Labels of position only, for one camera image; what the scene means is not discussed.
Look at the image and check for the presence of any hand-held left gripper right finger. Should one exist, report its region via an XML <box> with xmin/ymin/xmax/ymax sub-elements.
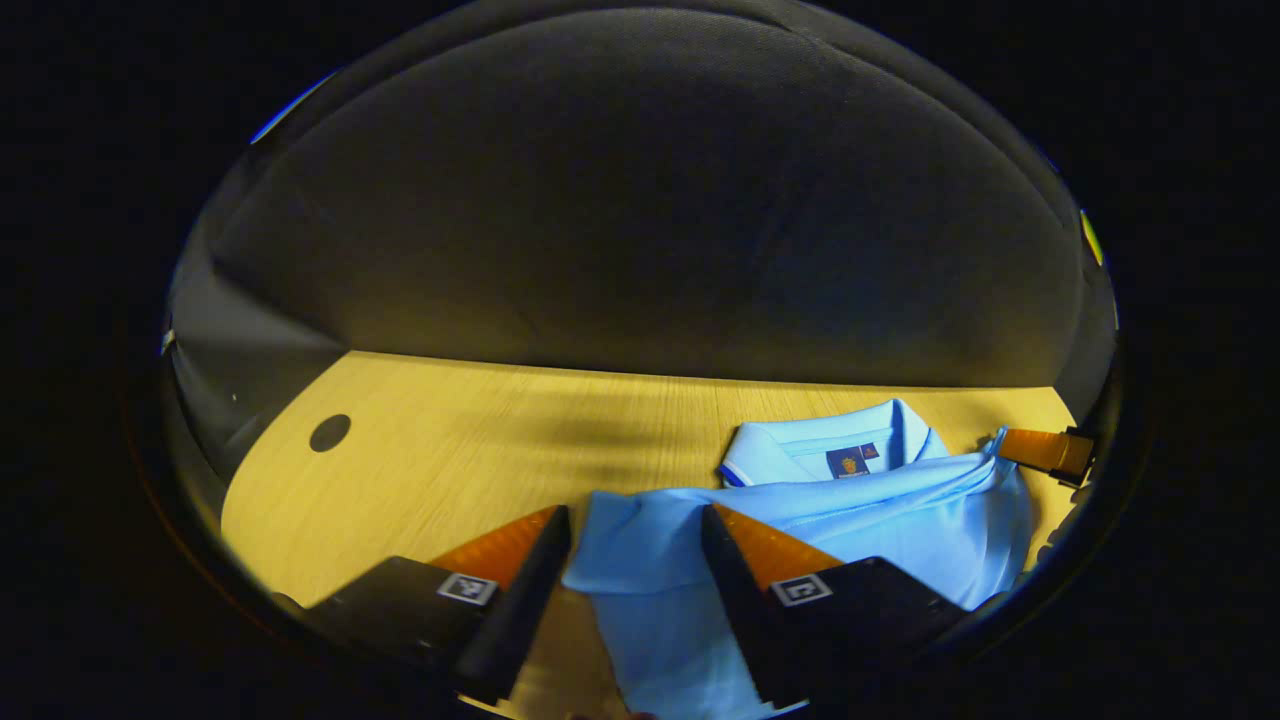
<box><xmin>700</xmin><ymin>503</ymin><xmax>971</xmax><ymax>706</ymax></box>

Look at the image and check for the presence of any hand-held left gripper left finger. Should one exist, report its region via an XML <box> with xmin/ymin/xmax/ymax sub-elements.
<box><xmin>275</xmin><ymin>504</ymin><xmax>573</xmax><ymax>706</ymax></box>

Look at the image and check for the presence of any light blue T-shirt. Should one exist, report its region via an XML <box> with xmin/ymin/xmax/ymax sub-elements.
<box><xmin>562</xmin><ymin>398</ymin><xmax>1034</xmax><ymax>720</ymax></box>

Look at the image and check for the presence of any black backdrop cloth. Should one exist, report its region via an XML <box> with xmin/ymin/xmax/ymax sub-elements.
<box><xmin>165</xmin><ymin>5</ymin><xmax>1119</xmax><ymax>481</ymax></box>

